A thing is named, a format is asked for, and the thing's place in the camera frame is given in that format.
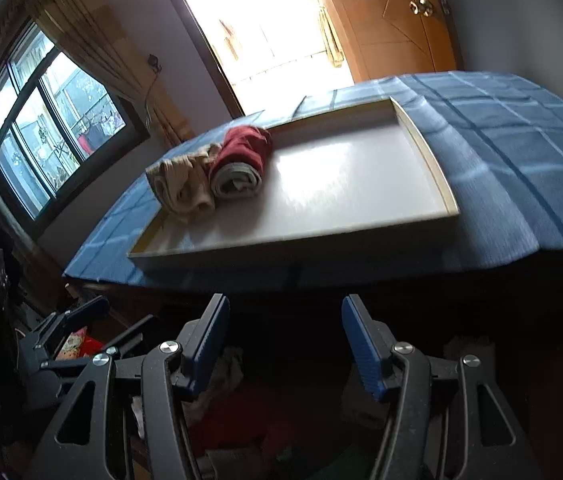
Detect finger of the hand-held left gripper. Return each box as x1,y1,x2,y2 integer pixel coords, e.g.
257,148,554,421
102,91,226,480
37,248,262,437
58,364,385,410
34,295,111,351
42,314,156,376

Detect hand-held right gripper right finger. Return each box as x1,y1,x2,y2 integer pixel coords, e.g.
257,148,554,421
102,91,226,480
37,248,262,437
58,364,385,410
341,294,542,480

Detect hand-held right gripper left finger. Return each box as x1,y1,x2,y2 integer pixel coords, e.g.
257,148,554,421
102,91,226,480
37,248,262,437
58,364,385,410
26,292,232,480

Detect whitish underwear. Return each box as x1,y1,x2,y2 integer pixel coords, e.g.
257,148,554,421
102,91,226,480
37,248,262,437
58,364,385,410
182,345,245,423

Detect dark desk drawer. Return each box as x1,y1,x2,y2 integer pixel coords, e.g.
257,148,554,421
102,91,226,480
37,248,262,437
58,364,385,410
126,310,563,480

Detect beige underwear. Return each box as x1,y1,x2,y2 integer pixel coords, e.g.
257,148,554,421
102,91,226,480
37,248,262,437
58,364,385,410
146,144,222,225

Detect shallow white tray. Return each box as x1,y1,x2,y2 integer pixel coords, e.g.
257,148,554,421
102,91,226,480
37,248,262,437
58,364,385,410
126,96,462,273

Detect floral pillow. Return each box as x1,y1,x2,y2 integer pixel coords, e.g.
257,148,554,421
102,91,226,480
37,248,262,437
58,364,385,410
56,326,88,361

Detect dark framed window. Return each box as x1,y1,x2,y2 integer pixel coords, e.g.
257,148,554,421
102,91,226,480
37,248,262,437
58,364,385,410
0,20,150,236

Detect blue plaid tablecloth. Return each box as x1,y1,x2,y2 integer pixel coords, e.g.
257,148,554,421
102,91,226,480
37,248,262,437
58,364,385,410
62,71,563,291

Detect hanging yellow cloth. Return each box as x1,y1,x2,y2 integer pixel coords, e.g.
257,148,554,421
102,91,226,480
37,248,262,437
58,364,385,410
317,5,346,68

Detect orange wooden door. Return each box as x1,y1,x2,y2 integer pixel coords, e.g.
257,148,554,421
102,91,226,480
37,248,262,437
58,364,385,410
286,0,465,83

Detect curtain tieback cord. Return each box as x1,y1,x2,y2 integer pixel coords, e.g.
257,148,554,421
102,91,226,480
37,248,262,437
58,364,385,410
144,72,162,126

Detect dark wooden door frame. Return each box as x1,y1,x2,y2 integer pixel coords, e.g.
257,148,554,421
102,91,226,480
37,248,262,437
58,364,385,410
149,0,245,118

